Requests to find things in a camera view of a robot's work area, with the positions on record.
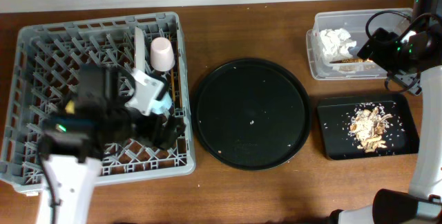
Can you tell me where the food scraps and rice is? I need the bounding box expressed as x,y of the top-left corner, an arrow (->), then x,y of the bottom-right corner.
348,103 -> 394,153

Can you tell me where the yellow plastic bowl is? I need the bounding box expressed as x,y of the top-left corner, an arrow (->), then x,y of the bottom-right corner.
65,100 -> 75,114

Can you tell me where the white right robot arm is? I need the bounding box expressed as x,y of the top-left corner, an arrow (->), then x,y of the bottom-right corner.
326,0 -> 441,224

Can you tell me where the white paper napkin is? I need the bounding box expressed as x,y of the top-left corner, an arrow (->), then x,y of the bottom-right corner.
318,28 -> 357,63

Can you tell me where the grey round plate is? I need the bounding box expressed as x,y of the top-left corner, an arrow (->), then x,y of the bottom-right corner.
134,27 -> 146,72

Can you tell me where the clear plastic waste bin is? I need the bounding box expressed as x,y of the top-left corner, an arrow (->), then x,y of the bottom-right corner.
306,9 -> 410,80

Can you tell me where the black rectangular tray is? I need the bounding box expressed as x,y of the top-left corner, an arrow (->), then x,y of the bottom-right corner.
317,94 -> 419,160

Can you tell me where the pink plastic cup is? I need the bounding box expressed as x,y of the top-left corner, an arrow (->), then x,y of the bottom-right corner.
151,37 -> 175,72

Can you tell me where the round black serving tray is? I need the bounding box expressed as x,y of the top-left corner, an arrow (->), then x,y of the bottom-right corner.
191,58 -> 312,171

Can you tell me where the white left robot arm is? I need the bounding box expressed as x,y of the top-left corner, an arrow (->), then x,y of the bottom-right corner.
37,65 -> 186,223

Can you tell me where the gold snack wrapper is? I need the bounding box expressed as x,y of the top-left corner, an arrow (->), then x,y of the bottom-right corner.
330,58 -> 373,64

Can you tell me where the grey plastic dishwasher rack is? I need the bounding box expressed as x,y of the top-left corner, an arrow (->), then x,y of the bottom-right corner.
1,12 -> 196,196

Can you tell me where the light blue plastic cup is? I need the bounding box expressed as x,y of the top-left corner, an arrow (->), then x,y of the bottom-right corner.
151,93 -> 172,115

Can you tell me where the wooden chopstick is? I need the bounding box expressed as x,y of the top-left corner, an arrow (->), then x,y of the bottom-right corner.
176,60 -> 183,108
170,68 -> 175,104

